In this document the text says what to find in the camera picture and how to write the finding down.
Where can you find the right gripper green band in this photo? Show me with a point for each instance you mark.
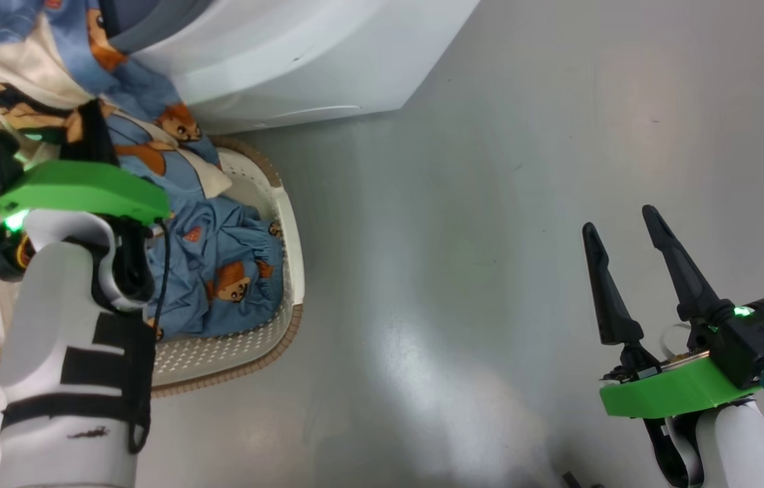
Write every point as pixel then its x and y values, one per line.
pixel 673 393

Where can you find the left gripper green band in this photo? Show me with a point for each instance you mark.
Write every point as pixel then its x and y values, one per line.
pixel 83 186

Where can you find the blue cartoon top cream panel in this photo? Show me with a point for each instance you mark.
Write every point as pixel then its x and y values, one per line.
pixel 137 81

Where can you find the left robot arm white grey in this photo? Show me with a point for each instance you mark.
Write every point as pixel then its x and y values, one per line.
pixel 49 325

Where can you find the white front-load washing machine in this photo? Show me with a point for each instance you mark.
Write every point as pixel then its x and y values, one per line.
pixel 287 61

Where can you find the cream perforated laundry basket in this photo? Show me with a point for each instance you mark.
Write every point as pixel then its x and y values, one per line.
pixel 219 359

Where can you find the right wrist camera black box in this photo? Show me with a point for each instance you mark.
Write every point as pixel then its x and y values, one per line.
pixel 761 332

